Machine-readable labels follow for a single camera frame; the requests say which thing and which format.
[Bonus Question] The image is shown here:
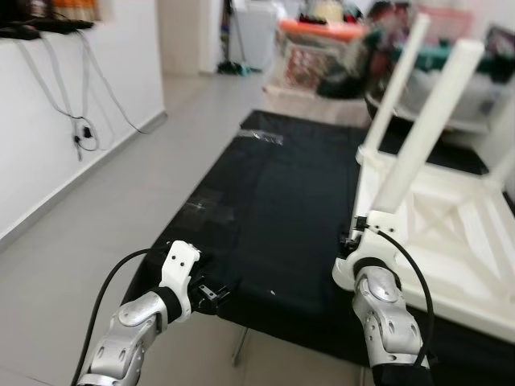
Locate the white plastic children table top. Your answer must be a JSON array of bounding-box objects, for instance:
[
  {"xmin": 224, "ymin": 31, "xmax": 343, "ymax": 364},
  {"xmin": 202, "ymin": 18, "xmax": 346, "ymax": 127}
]
[{"xmin": 332, "ymin": 145, "xmax": 515, "ymax": 345}]

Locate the black tablecloth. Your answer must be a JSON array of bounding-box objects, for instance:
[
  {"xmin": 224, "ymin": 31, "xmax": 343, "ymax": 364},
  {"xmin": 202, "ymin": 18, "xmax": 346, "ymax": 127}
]
[{"xmin": 121, "ymin": 109, "xmax": 515, "ymax": 386}]

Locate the clear tape strip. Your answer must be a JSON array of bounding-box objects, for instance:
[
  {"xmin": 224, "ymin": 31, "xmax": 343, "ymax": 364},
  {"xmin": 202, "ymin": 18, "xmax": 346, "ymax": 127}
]
[{"xmin": 240, "ymin": 129, "xmax": 284, "ymax": 146}]

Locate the beige low bench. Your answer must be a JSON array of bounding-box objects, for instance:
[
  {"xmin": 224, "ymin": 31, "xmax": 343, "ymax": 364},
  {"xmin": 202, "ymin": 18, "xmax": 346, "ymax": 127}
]
[{"xmin": 266, "ymin": 80, "xmax": 367, "ymax": 125}]

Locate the black bag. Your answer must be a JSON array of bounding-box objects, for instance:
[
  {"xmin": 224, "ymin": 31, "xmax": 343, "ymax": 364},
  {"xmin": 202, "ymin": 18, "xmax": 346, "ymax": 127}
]
[{"xmin": 318, "ymin": 32, "xmax": 383, "ymax": 101}]

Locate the clear plastic storage box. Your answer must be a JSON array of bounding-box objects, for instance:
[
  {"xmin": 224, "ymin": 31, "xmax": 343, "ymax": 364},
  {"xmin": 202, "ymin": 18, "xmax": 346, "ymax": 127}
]
[{"xmin": 398, "ymin": 68, "xmax": 504, "ymax": 133}]

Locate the orange-lidded clear storage box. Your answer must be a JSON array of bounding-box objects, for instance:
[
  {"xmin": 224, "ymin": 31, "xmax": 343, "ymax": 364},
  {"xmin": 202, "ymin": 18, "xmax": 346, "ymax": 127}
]
[{"xmin": 278, "ymin": 18, "xmax": 367, "ymax": 91}]

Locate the black power adapter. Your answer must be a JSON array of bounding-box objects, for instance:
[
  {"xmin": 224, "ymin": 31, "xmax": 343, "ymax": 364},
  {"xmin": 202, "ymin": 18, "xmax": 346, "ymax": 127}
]
[{"xmin": 74, "ymin": 121, "xmax": 93, "ymax": 144}]

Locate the white fridge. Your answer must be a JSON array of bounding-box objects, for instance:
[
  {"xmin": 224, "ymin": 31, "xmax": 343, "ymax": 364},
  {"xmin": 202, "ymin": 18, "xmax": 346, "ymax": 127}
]
[{"xmin": 233, "ymin": 0, "xmax": 282, "ymax": 69}]

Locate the dark photo-print box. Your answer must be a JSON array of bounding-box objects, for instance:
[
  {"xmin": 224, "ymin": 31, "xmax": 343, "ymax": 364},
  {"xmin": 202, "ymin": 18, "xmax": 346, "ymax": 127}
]
[{"xmin": 483, "ymin": 26, "xmax": 515, "ymax": 61}]

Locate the beige door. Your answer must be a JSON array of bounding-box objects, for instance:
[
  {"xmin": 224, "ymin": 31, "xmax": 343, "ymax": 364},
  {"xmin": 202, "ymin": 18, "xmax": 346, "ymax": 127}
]
[{"xmin": 161, "ymin": 0, "xmax": 206, "ymax": 75}]

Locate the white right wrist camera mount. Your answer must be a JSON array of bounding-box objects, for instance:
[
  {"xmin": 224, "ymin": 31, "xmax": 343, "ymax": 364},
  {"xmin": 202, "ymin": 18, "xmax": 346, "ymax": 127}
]
[{"xmin": 346, "ymin": 211, "xmax": 395, "ymax": 266}]

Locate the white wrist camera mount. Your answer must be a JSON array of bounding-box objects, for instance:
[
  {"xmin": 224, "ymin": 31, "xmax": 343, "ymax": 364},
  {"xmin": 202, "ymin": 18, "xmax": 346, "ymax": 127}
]
[
  {"xmin": 346, "ymin": 211, "xmax": 395, "ymax": 266},
  {"xmin": 161, "ymin": 241, "xmax": 202, "ymax": 316}
]

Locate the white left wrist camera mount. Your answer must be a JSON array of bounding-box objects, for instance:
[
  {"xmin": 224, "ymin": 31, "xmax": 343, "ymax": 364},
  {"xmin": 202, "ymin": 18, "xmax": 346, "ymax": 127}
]
[{"xmin": 161, "ymin": 241, "xmax": 202, "ymax": 316}]

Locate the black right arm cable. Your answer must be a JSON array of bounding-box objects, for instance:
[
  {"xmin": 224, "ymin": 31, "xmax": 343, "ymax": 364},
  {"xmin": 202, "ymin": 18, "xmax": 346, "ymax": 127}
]
[{"xmin": 366, "ymin": 225, "xmax": 437, "ymax": 355}]

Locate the long-handled broom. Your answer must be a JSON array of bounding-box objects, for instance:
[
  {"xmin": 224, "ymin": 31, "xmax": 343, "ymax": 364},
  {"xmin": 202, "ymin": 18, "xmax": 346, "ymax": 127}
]
[{"xmin": 217, "ymin": 0, "xmax": 254, "ymax": 75}]

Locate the black wall power cable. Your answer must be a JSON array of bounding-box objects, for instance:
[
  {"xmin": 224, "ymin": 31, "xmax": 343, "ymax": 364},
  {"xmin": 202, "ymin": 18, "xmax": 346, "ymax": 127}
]
[{"xmin": 16, "ymin": 32, "xmax": 166, "ymax": 158}]

